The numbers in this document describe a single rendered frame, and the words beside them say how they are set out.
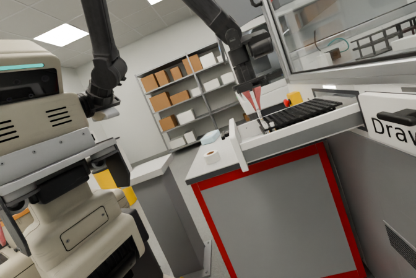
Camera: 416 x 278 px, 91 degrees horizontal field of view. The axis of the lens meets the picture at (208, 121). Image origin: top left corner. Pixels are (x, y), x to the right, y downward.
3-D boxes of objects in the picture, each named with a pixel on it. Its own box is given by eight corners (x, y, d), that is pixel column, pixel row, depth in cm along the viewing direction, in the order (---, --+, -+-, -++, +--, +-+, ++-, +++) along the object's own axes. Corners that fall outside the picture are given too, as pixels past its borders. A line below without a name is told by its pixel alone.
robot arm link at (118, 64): (97, 79, 70) (90, 86, 66) (100, 52, 65) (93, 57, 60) (124, 88, 73) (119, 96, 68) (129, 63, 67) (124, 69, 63)
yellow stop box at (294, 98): (293, 109, 95) (288, 95, 94) (289, 108, 102) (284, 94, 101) (304, 106, 94) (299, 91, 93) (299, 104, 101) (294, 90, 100)
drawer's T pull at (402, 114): (411, 127, 31) (409, 119, 30) (376, 119, 38) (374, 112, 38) (437, 119, 30) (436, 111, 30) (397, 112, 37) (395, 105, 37)
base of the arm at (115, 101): (106, 91, 78) (73, 98, 68) (109, 73, 73) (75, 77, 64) (121, 104, 76) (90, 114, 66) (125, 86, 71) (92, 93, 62)
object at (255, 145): (247, 164, 58) (239, 144, 57) (241, 139, 83) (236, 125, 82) (398, 114, 51) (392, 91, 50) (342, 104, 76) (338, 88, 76)
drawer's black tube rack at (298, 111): (271, 149, 60) (264, 129, 59) (262, 135, 78) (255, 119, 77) (348, 123, 57) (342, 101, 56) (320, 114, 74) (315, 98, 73)
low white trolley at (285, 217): (246, 322, 96) (184, 179, 86) (239, 229, 156) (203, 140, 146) (377, 296, 86) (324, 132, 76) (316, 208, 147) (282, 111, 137)
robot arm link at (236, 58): (226, 50, 65) (225, 47, 60) (247, 41, 64) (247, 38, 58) (234, 70, 66) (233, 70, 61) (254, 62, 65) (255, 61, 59)
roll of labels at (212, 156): (203, 164, 95) (200, 156, 94) (213, 157, 99) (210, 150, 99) (213, 164, 90) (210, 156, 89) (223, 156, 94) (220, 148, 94)
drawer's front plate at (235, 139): (242, 173, 57) (229, 137, 55) (238, 143, 85) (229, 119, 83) (249, 171, 56) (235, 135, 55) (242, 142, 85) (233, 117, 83)
